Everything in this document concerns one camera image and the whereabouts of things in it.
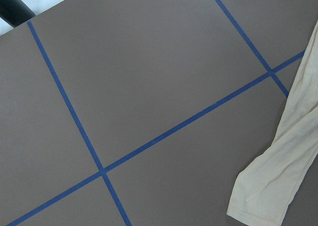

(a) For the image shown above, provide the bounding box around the cream long-sleeve printed shirt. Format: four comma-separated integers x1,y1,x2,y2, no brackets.
227,29,318,226

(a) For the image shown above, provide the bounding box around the black table leg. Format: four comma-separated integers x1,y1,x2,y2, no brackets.
0,0,35,28

